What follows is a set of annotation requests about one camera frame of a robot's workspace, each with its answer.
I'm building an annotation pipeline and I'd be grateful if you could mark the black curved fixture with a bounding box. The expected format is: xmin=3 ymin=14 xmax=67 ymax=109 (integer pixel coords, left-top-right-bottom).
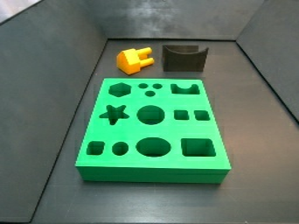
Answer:
xmin=163 ymin=45 xmax=210 ymax=72

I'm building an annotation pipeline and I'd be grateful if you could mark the yellow three prong object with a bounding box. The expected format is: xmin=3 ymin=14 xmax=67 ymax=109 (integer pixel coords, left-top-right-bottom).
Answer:
xmin=116 ymin=47 xmax=155 ymax=75

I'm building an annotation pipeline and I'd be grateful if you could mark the green shape sorter block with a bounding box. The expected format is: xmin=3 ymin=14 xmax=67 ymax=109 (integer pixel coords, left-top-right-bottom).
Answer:
xmin=76 ymin=78 xmax=231 ymax=184

